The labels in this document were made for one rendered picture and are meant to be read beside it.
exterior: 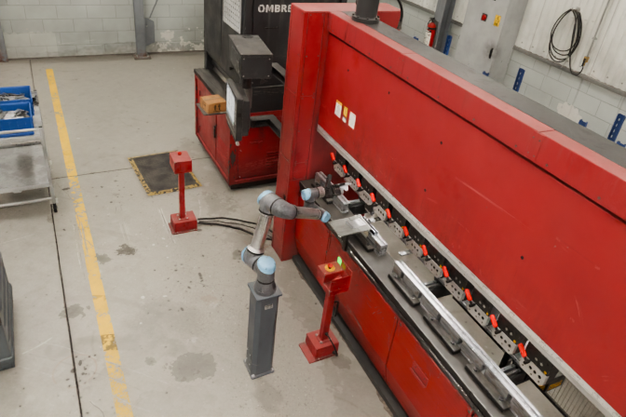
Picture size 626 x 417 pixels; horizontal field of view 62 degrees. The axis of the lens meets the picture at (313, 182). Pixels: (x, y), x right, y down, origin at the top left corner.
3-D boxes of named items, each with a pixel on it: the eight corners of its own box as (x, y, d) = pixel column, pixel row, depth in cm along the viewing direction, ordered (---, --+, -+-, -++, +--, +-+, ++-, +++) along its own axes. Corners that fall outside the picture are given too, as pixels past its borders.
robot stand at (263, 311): (251, 380, 373) (257, 301, 333) (242, 360, 386) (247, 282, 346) (275, 371, 381) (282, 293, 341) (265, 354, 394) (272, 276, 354)
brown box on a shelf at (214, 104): (195, 103, 533) (195, 92, 527) (220, 101, 544) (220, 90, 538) (204, 115, 511) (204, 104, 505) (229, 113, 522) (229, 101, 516)
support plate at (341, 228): (327, 222, 378) (327, 221, 377) (359, 216, 389) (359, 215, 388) (339, 236, 364) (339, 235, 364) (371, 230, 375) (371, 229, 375)
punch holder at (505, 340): (490, 334, 274) (499, 312, 266) (502, 330, 278) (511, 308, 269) (510, 356, 263) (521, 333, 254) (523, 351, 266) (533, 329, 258)
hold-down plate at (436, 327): (422, 318, 321) (423, 315, 320) (429, 316, 323) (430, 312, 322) (453, 355, 299) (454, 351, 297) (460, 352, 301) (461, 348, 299)
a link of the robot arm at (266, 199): (251, 274, 336) (274, 199, 318) (237, 262, 345) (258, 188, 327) (265, 270, 345) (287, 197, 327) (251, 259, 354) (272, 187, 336)
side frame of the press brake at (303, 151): (270, 246, 505) (291, 2, 387) (347, 230, 541) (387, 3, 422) (280, 262, 487) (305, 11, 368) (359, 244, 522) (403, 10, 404)
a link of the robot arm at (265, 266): (264, 286, 331) (265, 269, 324) (251, 275, 339) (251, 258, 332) (278, 278, 339) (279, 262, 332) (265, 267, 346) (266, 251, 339)
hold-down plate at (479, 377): (464, 368, 291) (466, 365, 290) (471, 365, 294) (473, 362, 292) (501, 413, 269) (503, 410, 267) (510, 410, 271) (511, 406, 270)
